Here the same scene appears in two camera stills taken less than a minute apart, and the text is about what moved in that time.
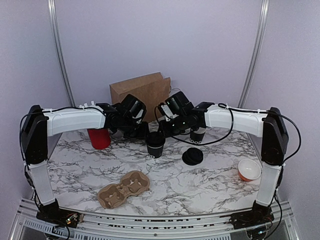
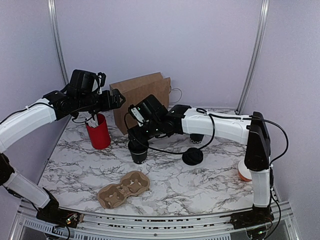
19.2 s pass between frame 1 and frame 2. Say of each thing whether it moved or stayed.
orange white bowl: stayed
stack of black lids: stayed
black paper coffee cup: moved
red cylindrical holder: stayed
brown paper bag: stayed
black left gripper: moved
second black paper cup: stayed
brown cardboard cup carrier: stayed
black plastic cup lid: moved
